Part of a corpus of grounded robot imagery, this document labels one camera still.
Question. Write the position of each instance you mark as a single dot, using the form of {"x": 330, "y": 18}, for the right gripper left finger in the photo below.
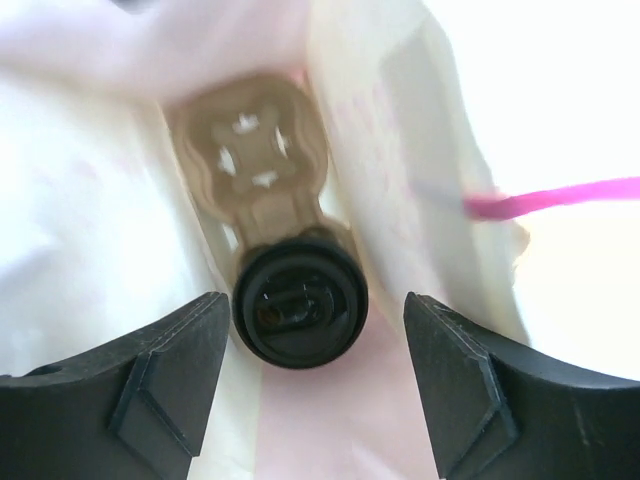
{"x": 136, "y": 407}

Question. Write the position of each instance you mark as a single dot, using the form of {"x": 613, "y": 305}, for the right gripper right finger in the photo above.
{"x": 497, "y": 409}

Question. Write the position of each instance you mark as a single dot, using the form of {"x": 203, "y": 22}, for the pink and beige paper bag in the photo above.
{"x": 100, "y": 235}

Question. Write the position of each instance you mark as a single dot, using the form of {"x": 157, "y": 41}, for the black cup lid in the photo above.
{"x": 300, "y": 303}

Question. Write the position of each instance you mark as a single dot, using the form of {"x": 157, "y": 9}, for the brown cup carrier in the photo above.
{"x": 256, "y": 157}

